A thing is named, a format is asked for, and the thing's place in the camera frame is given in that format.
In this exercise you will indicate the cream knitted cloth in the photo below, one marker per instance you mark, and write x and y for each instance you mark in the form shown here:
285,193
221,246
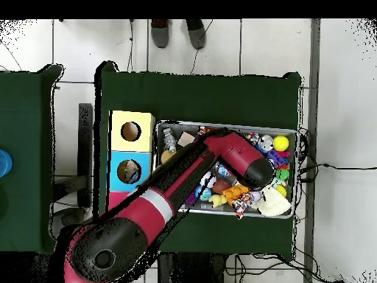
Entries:
272,201

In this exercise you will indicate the silver toy robot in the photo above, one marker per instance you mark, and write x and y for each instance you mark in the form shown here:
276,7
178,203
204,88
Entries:
169,140

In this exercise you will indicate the yellow smiley face ball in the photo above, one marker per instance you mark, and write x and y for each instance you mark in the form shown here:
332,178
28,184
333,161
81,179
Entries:
281,191

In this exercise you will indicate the dark green table cloth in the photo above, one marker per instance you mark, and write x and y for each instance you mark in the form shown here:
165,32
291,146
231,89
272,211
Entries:
206,94
35,177

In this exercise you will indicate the plain yellow ball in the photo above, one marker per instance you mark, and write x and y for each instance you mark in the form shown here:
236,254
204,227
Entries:
281,143

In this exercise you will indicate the black and white soccer ball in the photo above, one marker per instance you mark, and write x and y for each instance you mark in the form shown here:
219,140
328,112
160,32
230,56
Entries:
208,180

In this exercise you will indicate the clear plastic packet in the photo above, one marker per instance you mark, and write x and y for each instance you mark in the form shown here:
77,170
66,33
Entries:
224,172

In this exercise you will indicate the toy hamburger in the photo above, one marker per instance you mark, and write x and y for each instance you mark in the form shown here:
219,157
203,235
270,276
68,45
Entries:
167,157

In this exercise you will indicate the shallow clear mesh bin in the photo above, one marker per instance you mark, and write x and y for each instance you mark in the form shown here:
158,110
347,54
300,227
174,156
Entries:
293,203

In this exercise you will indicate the blue round disc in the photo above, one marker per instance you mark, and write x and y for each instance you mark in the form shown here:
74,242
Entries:
5,163

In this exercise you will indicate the orange toy building block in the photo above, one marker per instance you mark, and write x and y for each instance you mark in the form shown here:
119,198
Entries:
234,192

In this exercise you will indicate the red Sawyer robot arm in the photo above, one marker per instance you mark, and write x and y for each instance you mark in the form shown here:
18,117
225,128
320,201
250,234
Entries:
235,150

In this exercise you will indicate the wooden box with three holes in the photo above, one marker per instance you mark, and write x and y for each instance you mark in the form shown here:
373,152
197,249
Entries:
118,127

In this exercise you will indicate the globe print ball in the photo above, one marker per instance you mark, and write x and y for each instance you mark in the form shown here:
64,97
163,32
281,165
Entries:
204,193

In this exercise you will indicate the person's foot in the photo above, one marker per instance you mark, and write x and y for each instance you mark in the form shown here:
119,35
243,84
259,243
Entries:
197,33
159,32

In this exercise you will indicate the small wooden block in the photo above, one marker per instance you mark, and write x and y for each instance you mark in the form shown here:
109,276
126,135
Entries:
186,139

